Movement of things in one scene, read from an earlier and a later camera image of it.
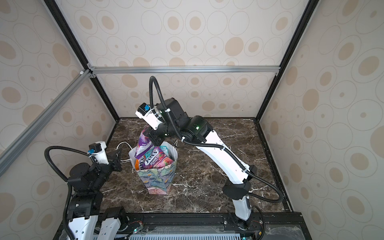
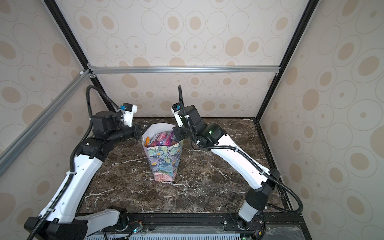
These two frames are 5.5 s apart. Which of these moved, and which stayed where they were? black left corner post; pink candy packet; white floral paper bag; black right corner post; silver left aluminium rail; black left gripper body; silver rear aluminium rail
Moved: black left gripper body; pink candy packet; white floral paper bag
Stayed: silver left aluminium rail; black right corner post; silver rear aluminium rail; black left corner post
